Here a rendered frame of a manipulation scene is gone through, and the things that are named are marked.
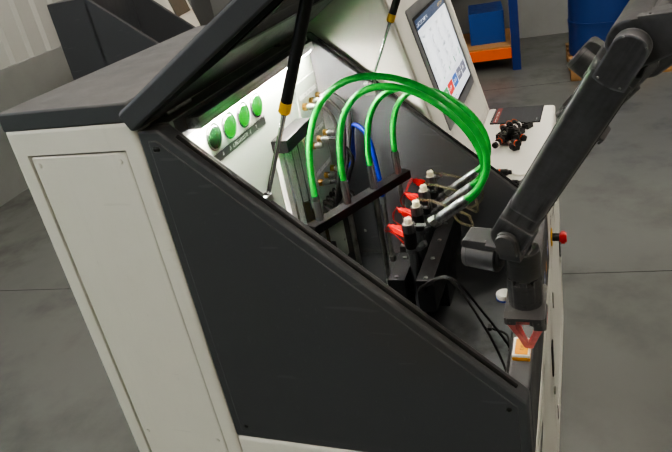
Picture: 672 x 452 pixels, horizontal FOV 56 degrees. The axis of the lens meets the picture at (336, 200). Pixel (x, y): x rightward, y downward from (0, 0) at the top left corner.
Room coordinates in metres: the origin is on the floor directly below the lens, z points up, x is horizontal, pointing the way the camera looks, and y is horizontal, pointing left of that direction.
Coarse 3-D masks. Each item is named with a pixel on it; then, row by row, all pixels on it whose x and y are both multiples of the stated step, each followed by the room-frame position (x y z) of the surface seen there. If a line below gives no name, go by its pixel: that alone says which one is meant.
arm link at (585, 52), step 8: (592, 40) 1.11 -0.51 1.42; (600, 40) 1.12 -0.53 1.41; (584, 48) 1.11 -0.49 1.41; (592, 48) 1.11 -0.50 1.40; (576, 56) 1.11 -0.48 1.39; (584, 56) 1.11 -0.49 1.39; (592, 56) 1.10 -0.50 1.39; (568, 64) 1.13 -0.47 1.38; (576, 64) 1.11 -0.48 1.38; (584, 64) 1.10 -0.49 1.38; (656, 64) 1.03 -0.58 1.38; (576, 72) 1.12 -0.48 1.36; (584, 72) 1.11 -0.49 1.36; (648, 72) 1.03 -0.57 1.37; (640, 80) 1.04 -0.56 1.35
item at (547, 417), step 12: (552, 336) 1.36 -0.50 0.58; (552, 348) 1.29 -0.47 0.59; (552, 360) 1.29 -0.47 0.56; (552, 372) 1.29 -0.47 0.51; (540, 384) 0.98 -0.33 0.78; (552, 384) 1.27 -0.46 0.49; (540, 396) 0.95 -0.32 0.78; (552, 396) 1.25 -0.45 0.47; (540, 408) 0.93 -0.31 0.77; (552, 408) 1.23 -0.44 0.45; (540, 420) 0.92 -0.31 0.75; (552, 420) 1.21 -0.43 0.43; (540, 432) 0.90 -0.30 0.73; (552, 432) 1.19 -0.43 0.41; (540, 444) 0.89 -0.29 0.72; (552, 444) 1.17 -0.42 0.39
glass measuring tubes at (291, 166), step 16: (288, 128) 1.37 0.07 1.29; (304, 128) 1.38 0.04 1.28; (272, 144) 1.30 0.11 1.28; (288, 144) 1.29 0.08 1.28; (304, 144) 1.40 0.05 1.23; (288, 160) 1.30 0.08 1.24; (304, 160) 1.37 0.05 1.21; (288, 176) 1.31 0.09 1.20; (304, 176) 1.37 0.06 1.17; (288, 192) 1.30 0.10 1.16; (304, 192) 1.33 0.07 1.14; (320, 192) 1.41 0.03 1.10; (288, 208) 1.30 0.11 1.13; (304, 208) 1.34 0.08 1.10
